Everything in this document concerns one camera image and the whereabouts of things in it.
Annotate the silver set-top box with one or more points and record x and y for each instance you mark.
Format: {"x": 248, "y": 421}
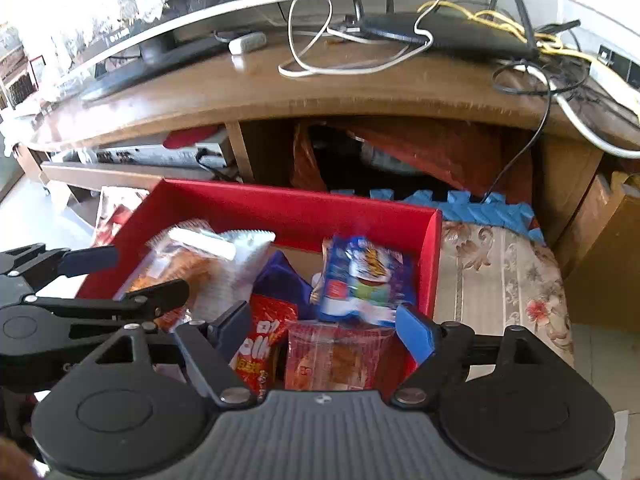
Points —
{"x": 165, "y": 152}

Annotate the white power strip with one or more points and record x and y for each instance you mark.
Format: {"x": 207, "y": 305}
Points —
{"x": 617, "y": 85}

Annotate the silver snack packet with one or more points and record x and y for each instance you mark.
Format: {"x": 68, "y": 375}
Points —
{"x": 235, "y": 270}

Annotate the white paper sheet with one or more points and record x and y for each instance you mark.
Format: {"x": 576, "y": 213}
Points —
{"x": 617, "y": 445}

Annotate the black router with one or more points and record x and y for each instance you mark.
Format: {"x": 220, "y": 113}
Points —
{"x": 450, "y": 30}

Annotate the brown cardboard box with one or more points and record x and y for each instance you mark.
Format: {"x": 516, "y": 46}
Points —
{"x": 610, "y": 260}

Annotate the red cardboard box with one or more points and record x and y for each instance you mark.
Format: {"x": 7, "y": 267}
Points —
{"x": 300, "y": 210}

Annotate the orange spicy strip packet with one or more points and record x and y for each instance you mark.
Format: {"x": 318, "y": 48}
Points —
{"x": 192, "y": 272}

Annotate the black plug adapter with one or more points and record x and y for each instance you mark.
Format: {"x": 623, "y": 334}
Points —
{"x": 620, "y": 62}

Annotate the blue foam mat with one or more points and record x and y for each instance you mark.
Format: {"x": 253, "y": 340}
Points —
{"x": 500, "y": 215}

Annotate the wooden television cabinet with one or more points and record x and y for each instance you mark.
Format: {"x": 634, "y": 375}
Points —
{"x": 400, "y": 90}

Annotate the white bun packet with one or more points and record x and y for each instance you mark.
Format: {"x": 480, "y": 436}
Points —
{"x": 360, "y": 280}

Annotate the blue snack packet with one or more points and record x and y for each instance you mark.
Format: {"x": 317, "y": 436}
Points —
{"x": 282, "y": 285}

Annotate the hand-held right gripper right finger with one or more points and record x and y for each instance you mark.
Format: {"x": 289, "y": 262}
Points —
{"x": 415, "y": 332}

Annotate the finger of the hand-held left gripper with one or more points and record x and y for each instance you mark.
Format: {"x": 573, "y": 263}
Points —
{"x": 90, "y": 261}
{"x": 160, "y": 297}

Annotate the white slatted panel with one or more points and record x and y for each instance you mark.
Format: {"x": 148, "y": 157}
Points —
{"x": 605, "y": 0}

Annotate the red gummy packet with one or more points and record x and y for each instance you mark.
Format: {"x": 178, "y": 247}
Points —
{"x": 262, "y": 340}

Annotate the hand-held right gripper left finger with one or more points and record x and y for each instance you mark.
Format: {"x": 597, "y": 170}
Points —
{"x": 230, "y": 332}

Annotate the small white adapter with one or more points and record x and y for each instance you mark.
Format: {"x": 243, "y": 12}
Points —
{"x": 247, "y": 42}

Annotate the pink transparent snack packet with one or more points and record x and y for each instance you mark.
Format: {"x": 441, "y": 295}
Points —
{"x": 340, "y": 360}

